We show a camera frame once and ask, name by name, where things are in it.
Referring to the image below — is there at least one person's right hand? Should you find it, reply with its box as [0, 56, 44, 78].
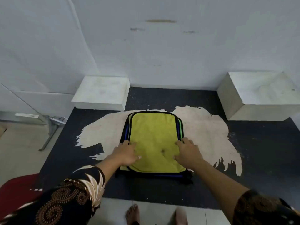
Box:
[174, 137, 205, 171]

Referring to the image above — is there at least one person's left hand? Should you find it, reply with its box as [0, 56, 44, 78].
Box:
[108, 140, 142, 167]

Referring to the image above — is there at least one stack of microfibre cloths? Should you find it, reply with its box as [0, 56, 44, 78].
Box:
[115, 111, 194, 185]

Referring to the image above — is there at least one yellow grey cloth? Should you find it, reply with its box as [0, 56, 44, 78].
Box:
[127, 112, 187, 174]

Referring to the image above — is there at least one white box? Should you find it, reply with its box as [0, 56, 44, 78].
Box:
[217, 71, 300, 122]

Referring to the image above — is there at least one person's left forearm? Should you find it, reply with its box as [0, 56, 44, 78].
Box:
[95, 155, 122, 185]

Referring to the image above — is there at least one person's right forearm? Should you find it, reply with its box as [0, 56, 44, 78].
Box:
[192, 159, 249, 224]

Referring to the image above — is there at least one person's left foot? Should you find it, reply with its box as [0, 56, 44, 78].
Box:
[125, 203, 140, 225]

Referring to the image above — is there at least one person's foot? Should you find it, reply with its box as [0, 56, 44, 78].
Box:
[125, 203, 140, 225]
[174, 207, 188, 225]

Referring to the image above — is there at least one person's right foot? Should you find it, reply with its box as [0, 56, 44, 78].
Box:
[174, 207, 188, 225]

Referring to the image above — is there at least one white flat box lid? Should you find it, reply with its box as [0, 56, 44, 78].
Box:
[71, 75, 131, 112]

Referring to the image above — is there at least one person's patterned left sleeve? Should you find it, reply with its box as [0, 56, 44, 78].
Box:
[0, 165, 106, 225]

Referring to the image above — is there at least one person's patterned sleeve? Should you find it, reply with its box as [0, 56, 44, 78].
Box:
[232, 189, 300, 225]
[0, 165, 106, 225]

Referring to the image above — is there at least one person's patterned right sleeve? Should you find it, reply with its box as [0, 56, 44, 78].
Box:
[232, 189, 300, 225]

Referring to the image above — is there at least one red chair with metal legs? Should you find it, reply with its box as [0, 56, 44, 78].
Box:
[0, 173, 44, 221]

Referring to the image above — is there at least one metal bracket frame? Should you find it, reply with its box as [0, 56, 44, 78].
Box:
[0, 111, 68, 152]

